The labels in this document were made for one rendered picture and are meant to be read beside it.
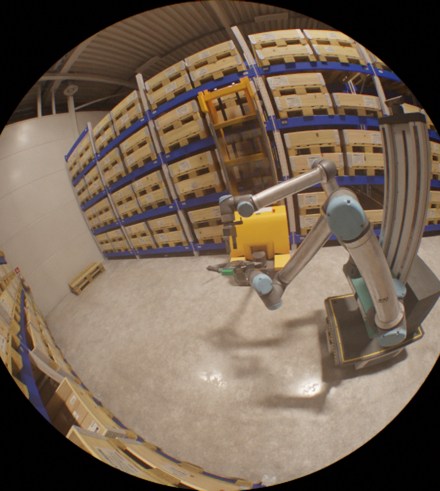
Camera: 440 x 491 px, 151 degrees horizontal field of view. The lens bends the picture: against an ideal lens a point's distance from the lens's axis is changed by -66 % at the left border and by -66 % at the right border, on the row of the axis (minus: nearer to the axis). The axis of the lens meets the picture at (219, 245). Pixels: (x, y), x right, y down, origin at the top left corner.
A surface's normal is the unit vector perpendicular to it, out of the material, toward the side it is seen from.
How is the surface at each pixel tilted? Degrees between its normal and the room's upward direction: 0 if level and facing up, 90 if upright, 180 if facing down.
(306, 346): 0
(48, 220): 90
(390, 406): 0
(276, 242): 74
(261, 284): 66
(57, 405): 90
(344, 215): 84
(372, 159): 90
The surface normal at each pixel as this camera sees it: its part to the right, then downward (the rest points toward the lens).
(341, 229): -0.67, 0.40
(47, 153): 0.91, -0.07
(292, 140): -0.32, 0.51
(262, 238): -0.36, 0.25
